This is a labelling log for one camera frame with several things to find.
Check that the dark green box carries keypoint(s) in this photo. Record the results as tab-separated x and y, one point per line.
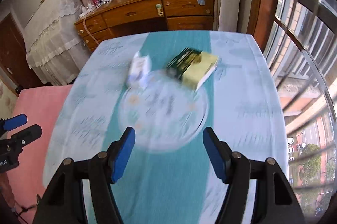
180	63

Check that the window metal grille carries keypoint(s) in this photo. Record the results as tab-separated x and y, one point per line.
301	55

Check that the teal white tablecloth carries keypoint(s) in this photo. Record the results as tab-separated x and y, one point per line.
169	177

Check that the lace covered cabinet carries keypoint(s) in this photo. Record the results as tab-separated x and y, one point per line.
54	49

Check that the pink bed sheet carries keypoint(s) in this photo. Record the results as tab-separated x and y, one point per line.
41	106

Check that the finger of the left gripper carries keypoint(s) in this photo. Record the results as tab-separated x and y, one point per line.
14	122
26	136

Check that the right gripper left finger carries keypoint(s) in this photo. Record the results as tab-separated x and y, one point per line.
119	154

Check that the brown wooden door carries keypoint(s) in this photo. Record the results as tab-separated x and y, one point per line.
13	56

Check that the wooden dresser desk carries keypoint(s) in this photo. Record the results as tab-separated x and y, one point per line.
120	18

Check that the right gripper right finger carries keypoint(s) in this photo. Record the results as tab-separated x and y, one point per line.
218	153

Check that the pale yellow box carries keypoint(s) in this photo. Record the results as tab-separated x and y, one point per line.
199	67

